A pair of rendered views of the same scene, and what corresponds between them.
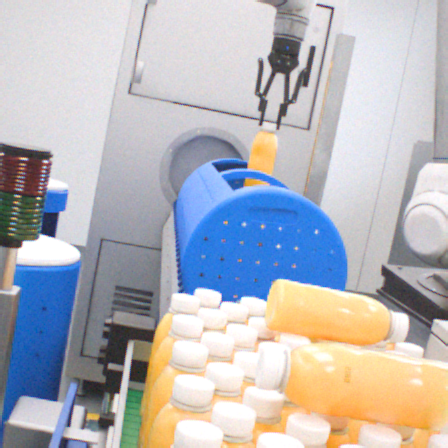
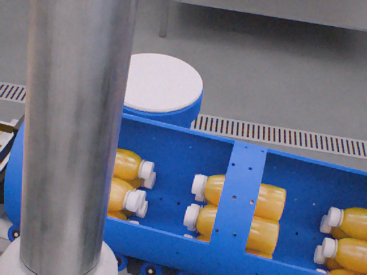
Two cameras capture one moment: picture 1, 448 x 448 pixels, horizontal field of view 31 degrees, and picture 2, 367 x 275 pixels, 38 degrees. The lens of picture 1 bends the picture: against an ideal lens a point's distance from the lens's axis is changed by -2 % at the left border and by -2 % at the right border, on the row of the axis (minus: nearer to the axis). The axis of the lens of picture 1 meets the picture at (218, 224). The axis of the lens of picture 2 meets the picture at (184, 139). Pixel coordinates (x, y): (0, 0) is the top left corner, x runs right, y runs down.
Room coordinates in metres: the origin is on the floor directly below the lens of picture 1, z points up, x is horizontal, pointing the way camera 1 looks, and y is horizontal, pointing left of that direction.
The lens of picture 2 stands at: (1.85, -0.81, 1.91)
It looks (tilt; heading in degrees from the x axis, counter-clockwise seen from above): 41 degrees down; 104
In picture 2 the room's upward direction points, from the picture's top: 8 degrees clockwise
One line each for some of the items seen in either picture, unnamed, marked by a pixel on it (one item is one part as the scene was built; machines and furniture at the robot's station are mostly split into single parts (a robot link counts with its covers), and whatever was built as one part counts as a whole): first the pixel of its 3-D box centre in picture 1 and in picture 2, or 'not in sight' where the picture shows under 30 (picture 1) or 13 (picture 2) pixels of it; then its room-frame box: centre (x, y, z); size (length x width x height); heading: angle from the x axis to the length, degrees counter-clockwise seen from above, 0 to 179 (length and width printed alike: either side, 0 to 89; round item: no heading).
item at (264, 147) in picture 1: (261, 160); not in sight; (2.13, -0.08, 1.25); 0.07 x 0.07 x 0.17
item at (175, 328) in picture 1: (187, 325); not in sight; (0.98, 0.01, 1.07); 0.04 x 0.04 x 0.02
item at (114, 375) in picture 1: (111, 394); not in sight; (1.05, 0.10, 0.94); 0.03 x 0.02 x 0.08; 5
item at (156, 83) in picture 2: (6, 243); (153, 81); (1.45, 0.38, 1.03); 0.28 x 0.28 x 0.01
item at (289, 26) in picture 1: (290, 28); not in sight; (2.14, -0.08, 1.60); 0.09 x 0.09 x 0.06
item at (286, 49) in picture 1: (284, 56); not in sight; (2.14, -0.08, 1.52); 0.08 x 0.07 x 0.09; 95
